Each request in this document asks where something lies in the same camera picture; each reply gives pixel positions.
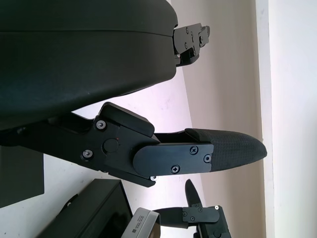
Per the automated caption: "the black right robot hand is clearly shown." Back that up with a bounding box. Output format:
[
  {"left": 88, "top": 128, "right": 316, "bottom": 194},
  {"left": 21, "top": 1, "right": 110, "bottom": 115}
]
[{"left": 151, "top": 178, "right": 233, "bottom": 238}]

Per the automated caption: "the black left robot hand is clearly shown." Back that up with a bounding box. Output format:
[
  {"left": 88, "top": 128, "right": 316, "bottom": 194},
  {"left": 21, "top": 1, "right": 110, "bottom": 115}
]
[{"left": 0, "top": 0, "right": 268, "bottom": 188}]

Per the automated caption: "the silver depth camera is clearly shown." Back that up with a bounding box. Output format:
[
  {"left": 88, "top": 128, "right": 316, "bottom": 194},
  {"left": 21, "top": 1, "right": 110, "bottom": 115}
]
[{"left": 123, "top": 207, "right": 162, "bottom": 238}]

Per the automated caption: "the black RealSense box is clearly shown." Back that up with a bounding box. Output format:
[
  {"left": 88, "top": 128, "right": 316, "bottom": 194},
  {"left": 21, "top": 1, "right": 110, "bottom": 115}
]
[{"left": 0, "top": 145, "right": 45, "bottom": 208}]

